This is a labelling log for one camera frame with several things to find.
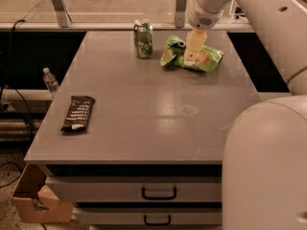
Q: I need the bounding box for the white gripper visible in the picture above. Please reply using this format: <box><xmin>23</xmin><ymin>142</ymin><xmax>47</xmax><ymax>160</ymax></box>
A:
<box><xmin>183</xmin><ymin>1</ymin><xmax>224</xmax><ymax>66</ymax></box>

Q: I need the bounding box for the green rice chip bag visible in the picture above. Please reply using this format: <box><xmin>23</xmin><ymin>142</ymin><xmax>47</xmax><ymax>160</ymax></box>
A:
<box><xmin>160</xmin><ymin>35</ymin><xmax>224</xmax><ymax>73</ymax></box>

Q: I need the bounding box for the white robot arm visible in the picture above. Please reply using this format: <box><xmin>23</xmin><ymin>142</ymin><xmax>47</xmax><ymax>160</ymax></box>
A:
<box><xmin>188</xmin><ymin>0</ymin><xmax>307</xmax><ymax>230</ymax></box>

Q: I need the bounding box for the green soda can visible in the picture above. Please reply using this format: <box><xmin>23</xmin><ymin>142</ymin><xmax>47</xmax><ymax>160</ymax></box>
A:
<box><xmin>133</xmin><ymin>19</ymin><xmax>153</xmax><ymax>58</ymax></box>

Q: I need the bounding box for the brown chocolate bar wrapper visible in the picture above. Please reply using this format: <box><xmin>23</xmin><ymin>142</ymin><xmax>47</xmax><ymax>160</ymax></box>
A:
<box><xmin>61</xmin><ymin>96</ymin><xmax>95</xmax><ymax>131</ymax></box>

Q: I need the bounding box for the clear plastic water bottle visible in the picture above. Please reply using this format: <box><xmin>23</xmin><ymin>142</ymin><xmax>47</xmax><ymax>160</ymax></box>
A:
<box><xmin>43</xmin><ymin>67</ymin><xmax>59</xmax><ymax>93</ymax></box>

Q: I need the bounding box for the lower grey drawer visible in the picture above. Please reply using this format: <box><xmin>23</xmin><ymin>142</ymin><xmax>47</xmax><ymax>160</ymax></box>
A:
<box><xmin>73</xmin><ymin>207</ymin><xmax>222</xmax><ymax>227</ymax></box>

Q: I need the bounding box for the grey drawer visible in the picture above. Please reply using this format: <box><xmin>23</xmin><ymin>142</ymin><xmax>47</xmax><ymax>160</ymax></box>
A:
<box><xmin>73</xmin><ymin>207</ymin><xmax>222</xmax><ymax>227</ymax></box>
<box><xmin>46</xmin><ymin>176</ymin><xmax>222</xmax><ymax>202</ymax></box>

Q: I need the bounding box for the upper grey drawer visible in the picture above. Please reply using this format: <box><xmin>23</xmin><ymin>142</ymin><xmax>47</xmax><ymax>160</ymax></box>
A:
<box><xmin>46</xmin><ymin>176</ymin><xmax>222</xmax><ymax>202</ymax></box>

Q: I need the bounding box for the cardboard box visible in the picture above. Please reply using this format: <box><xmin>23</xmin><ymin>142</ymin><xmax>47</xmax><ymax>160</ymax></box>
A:
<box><xmin>12</xmin><ymin>165</ymin><xmax>73</xmax><ymax>223</ymax></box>

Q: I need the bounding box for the middle metal bracket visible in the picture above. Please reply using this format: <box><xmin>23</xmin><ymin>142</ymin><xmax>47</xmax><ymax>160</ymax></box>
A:
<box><xmin>175</xmin><ymin>0</ymin><xmax>187</xmax><ymax>28</ymax></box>

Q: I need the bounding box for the metal bracket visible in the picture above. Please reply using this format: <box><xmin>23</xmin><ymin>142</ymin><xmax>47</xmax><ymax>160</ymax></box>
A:
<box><xmin>175</xmin><ymin>0</ymin><xmax>187</xmax><ymax>28</ymax></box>
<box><xmin>51</xmin><ymin>0</ymin><xmax>71</xmax><ymax>28</ymax></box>

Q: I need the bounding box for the left metal bracket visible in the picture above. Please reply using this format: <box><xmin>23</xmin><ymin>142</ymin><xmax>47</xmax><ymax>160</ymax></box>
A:
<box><xmin>51</xmin><ymin>0</ymin><xmax>71</xmax><ymax>28</ymax></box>

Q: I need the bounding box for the black cable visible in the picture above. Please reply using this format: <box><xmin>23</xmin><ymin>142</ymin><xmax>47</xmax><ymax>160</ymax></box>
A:
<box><xmin>0</xmin><ymin>18</ymin><xmax>36</xmax><ymax>139</ymax></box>

